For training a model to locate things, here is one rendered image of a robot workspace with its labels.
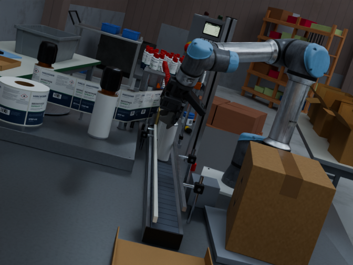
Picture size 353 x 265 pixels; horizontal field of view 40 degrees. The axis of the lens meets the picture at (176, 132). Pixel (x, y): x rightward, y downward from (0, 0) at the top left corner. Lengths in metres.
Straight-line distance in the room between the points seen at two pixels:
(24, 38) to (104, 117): 2.22
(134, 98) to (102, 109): 0.29
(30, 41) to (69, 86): 1.92
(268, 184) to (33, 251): 0.64
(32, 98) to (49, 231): 0.76
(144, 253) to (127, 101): 1.04
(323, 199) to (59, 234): 0.73
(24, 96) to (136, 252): 0.88
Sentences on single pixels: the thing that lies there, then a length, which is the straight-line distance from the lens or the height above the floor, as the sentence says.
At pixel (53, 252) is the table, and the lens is 1.26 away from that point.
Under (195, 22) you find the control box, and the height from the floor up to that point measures 1.44.
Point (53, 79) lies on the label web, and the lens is 2.26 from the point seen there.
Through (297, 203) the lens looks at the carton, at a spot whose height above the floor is 1.05.
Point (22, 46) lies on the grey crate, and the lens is 4.16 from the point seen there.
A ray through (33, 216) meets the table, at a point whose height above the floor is 0.83.
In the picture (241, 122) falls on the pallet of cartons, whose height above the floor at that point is 0.32.
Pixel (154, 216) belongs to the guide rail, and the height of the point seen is 0.91.
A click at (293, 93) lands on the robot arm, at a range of 1.87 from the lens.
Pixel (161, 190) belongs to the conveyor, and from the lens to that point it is 1.65.
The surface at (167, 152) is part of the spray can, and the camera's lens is 1.94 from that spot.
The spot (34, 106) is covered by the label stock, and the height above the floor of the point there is 0.96.
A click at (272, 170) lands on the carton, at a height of 1.12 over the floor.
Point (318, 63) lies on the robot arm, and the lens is 1.86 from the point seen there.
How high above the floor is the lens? 1.46
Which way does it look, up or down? 13 degrees down
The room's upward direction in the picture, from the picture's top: 16 degrees clockwise
